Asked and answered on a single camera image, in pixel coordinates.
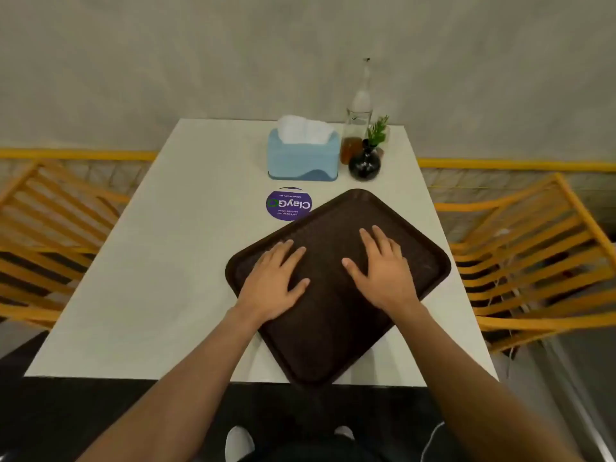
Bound person's left hand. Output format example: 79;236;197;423
235;239;312;325

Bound person's left white shoe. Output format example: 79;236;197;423
225;425;256;462

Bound person's right forearm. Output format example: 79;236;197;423
394;303;584;462

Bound black round vase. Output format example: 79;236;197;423
348;139;382;181

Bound purple round sticker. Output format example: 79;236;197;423
265;187;313;222

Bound person's left forearm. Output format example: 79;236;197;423
76;305;276;462

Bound clear glass bottle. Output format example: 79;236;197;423
340;57;374;165

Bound dark brown plastic tray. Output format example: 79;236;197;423
225;188;452;388

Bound white tissues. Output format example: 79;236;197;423
277;115;336;145

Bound person's right hand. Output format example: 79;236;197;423
341;225;425;314

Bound white cable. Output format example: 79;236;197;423
420;420;446;462

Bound person's dark trousers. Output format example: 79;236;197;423
252;434;386;462

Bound orange slatted wooden chair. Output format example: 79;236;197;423
433;172;616;355
0;158;132;331

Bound yellow wall rail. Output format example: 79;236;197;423
0;147;159;163
417;158;616;173

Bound green plant sprig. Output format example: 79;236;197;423
367;115;389;149

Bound blue tissue box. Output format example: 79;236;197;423
267;128;340;182

